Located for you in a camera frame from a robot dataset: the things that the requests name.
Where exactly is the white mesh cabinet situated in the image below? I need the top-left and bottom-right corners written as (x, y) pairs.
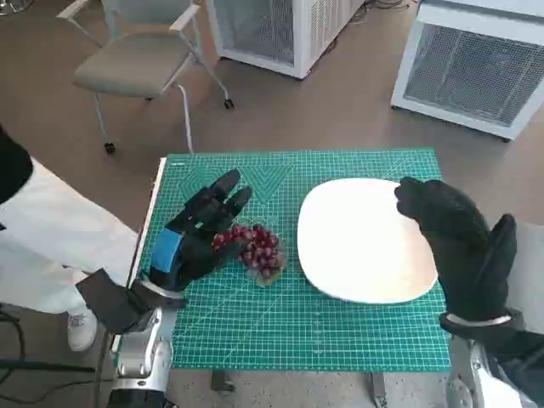
top-left (207, 0), bottom-right (366, 80)
top-left (389, 3), bottom-right (544, 143)

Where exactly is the grey chair with white frame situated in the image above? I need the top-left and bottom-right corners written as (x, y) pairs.
top-left (56, 0), bottom-right (236, 155)

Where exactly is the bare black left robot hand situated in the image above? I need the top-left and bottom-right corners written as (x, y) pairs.
top-left (146, 168), bottom-right (254, 294)

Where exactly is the metal table bracket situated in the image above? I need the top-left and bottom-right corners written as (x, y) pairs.
top-left (211, 369), bottom-right (235, 394)
top-left (368, 372), bottom-right (388, 408)

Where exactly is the black stand leg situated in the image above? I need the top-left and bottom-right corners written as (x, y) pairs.
top-left (0, 359), bottom-right (97, 375)

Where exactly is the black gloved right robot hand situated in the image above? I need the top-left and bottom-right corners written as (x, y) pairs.
top-left (394, 177), bottom-right (519, 325)

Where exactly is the grey seat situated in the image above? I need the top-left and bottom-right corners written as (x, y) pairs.
top-left (513, 220), bottom-right (544, 324)

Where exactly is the thin black floor cable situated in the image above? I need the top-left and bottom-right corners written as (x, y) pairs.
top-left (0, 369), bottom-right (114, 405)

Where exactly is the clear small plastic dish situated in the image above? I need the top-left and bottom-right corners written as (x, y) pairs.
top-left (244, 235), bottom-right (291, 287)

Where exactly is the red toy grape bunch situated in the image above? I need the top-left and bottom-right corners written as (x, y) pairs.
top-left (211, 224), bottom-right (286, 281)

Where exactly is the green cutting mat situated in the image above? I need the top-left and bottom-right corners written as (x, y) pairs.
top-left (134, 147), bottom-right (452, 373)

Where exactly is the white table edge strip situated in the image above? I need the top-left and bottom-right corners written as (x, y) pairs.
top-left (126, 157), bottom-right (167, 290)

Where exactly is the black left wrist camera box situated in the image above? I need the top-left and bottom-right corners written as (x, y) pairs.
top-left (76, 269), bottom-right (155, 336)

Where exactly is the white plate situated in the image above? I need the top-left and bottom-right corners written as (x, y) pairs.
top-left (297, 178), bottom-right (439, 305)

